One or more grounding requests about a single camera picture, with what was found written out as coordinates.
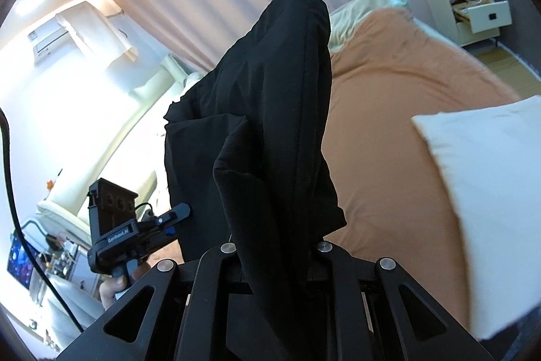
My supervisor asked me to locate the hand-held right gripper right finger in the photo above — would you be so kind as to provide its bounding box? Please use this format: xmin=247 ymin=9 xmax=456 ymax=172
xmin=306 ymin=240 xmax=493 ymax=361

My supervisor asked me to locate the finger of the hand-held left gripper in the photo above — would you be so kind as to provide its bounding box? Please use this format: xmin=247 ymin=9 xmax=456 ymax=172
xmin=144 ymin=204 xmax=192 ymax=238

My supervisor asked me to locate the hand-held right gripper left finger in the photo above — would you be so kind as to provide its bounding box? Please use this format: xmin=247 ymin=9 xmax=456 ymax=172
xmin=55 ymin=242 xmax=254 ymax=361

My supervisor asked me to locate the black garment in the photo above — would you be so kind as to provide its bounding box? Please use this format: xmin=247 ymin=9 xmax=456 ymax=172
xmin=163 ymin=0 xmax=347 ymax=361

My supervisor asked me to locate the person's left hand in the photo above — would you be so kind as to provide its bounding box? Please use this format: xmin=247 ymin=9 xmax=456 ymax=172
xmin=98 ymin=258 xmax=151 ymax=309

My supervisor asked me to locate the computer monitor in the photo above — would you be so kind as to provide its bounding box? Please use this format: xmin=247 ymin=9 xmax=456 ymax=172
xmin=6 ymin=240 xmax=37 ymax=286

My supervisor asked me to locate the orange bed sheet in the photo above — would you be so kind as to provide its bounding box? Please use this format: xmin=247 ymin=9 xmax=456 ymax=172
xmin=321 ymin=8 xmax=522 ymax=294

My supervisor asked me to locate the white pillow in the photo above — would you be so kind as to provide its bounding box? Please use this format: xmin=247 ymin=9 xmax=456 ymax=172
xmin=411 ymin=96 xmax=541 ymax=340

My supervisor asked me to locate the white cloth cover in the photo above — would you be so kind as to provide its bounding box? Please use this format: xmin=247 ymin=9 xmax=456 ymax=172
xmin=55 ymin=0 xmax=140 ymax=70

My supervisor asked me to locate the white air conditioner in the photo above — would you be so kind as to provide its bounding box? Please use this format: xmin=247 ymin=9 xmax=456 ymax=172
xmin=27 ymin=20 xmax=72 ymax=64

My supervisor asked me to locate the beige duvet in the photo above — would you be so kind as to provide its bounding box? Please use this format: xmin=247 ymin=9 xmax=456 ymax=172
xmin=327 ymin=0 xmax=408 ymax=49

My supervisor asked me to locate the cream nightstand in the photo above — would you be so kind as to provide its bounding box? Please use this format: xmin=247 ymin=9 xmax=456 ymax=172
xmin=424 ymin=0 xmax=514 ymax=49

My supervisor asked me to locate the cream nightstand drawer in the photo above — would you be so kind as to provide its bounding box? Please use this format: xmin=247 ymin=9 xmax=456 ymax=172
xmin=452 ymin=0 xmax=514 ymax=34

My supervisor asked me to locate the black cable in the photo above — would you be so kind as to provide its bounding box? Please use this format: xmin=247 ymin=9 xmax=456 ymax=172
xmin=0 ymin=107 xmax=85 ymax=334

